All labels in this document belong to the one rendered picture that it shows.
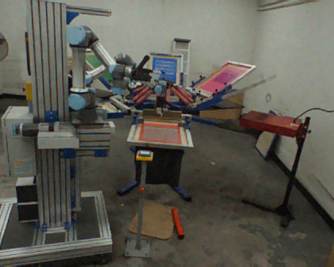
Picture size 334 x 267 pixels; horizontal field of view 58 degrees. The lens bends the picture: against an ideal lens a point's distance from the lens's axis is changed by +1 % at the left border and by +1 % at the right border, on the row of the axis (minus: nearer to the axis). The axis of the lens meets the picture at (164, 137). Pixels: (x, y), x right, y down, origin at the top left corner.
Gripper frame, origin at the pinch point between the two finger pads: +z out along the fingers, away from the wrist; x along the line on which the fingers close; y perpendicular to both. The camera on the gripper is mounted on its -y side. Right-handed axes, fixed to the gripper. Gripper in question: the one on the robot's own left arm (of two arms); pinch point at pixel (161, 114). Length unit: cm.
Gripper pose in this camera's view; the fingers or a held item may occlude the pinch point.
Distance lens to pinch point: 309.9
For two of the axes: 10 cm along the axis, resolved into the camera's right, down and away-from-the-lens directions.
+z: -0.9, 9.4, 3.4
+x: 0.0, 3.4, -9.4
